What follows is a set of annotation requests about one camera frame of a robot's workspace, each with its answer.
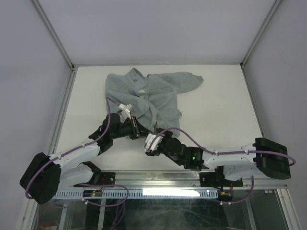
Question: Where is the aluminium frame post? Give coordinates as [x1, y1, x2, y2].
[30, 0, 75, 70]
[240, 0, 283, 69]

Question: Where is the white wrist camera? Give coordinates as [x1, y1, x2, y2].
[144, 133, 163, 152]
[118, 103, 133, 119]

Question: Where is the right aluminium frame post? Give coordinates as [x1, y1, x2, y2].
[240, 0, 283, 69]

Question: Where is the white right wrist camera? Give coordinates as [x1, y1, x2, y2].
[144, 133, 163, 152]

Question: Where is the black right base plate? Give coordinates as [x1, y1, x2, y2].
[199, 166, 243, 189]

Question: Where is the black yellow connector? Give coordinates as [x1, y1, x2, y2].
[217, 191, 233, 202]

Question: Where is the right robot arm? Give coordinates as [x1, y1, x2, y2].
[145, 134, 291, 185]

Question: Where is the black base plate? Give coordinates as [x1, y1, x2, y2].
[199, 166, 243, 189]
[74, 172, 116, 187]

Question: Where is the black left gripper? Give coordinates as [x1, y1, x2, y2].
[111, 115, 151, 140]

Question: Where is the aluminium front rail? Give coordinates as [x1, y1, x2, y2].
[28, 169, 287, 191]

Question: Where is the grey slotted cable duct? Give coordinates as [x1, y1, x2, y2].
[53, 188, 218, 200]

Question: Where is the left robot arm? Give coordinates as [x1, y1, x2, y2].
[20, 113, 149, 205]

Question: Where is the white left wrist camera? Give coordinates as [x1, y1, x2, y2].
[118, 103, 133, 119]

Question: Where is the left aluminium frame post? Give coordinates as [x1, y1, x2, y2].
[30, 0, 75, 70]

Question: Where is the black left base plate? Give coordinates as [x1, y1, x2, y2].
[74, 172, 116, 187]

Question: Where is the grey zip-up jacket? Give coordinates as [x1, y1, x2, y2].
[105, 68, 204, 131]

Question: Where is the small electronics board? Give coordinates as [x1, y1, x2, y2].
[83, 189, 104, 198]

